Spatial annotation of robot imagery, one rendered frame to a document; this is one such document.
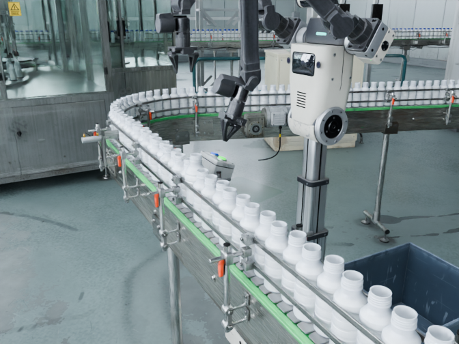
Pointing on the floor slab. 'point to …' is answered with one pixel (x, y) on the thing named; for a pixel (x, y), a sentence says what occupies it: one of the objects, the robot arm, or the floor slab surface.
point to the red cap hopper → (201, 31)
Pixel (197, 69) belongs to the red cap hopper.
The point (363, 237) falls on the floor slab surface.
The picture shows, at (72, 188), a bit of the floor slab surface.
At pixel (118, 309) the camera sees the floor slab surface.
